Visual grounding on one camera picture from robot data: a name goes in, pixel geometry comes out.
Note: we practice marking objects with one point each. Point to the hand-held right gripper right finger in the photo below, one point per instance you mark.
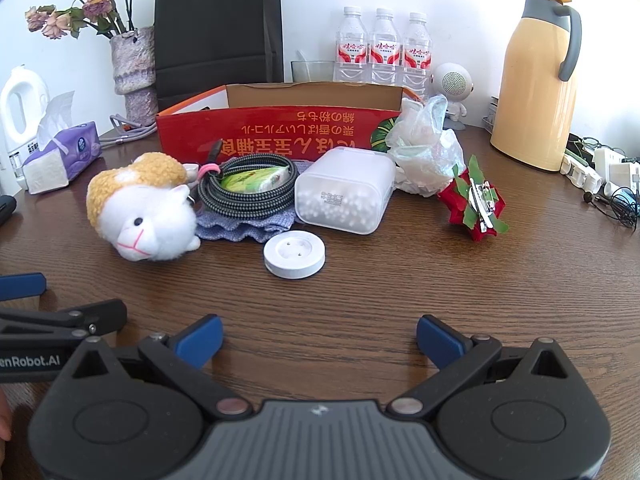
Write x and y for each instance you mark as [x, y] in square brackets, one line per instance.
[440, 342]

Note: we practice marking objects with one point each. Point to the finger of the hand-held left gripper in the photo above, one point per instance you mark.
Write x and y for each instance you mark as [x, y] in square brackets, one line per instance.
[95, 317]
[25, 285]

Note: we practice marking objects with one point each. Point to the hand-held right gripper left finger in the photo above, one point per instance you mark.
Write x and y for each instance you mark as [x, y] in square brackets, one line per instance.
[200, 342]

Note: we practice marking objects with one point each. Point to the yellow white plush alpaca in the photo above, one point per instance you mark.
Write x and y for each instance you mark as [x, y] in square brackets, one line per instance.
[150, 215]

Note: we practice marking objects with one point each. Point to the blue-grey cloth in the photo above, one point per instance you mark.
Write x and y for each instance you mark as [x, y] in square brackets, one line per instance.
[225, 227]

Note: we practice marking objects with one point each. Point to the white round plastic disc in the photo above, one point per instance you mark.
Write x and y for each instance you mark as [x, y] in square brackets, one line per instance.
[295, 255]

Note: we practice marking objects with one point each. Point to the red flower hair clip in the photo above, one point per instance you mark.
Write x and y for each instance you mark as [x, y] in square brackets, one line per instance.
[475, 200]

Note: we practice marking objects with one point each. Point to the green pocket tissue packet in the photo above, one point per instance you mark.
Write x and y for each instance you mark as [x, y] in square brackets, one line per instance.
[250, 180]

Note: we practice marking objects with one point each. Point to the translucent cotton swab box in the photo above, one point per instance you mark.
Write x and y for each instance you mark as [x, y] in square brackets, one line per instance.
[345, 185]

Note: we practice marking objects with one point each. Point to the clear plastic bag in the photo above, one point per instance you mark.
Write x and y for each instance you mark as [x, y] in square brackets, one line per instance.
[425, 145]

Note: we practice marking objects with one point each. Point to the red cardboard box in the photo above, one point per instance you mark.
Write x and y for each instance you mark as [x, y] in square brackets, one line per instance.
[260, 130]

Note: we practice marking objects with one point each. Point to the person's left hand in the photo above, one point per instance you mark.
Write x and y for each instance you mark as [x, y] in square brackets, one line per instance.
[4, 417]

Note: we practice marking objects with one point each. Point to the black flat device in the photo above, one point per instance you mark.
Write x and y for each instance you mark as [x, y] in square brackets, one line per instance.
[6, 210]

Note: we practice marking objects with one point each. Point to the purple soft tissue pack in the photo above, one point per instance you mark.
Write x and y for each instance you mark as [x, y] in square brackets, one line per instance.
[75, 147]

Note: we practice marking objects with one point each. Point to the white detergent bottle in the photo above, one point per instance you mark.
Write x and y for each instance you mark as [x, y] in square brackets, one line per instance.
[20, 105]

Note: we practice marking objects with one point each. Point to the white power strip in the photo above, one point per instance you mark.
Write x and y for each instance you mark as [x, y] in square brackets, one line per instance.
[580, 172]

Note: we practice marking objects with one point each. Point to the mottled stone-look vase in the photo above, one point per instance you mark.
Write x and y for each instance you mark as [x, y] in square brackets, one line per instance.
[132, 65]

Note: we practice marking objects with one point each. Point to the white charger plug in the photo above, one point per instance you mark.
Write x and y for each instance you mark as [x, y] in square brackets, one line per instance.
[622, 172]
[609, 156]

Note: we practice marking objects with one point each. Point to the white round robot speaker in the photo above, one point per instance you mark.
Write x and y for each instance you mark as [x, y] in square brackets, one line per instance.
[452, 80]

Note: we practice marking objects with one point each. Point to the clear water bottle red label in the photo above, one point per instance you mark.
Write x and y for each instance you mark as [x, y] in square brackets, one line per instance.
[385, 55]
[416, 60]
[351, 55]

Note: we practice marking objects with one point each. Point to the clear drinking glass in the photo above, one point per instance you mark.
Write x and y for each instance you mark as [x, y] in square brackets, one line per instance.
[320, 72]

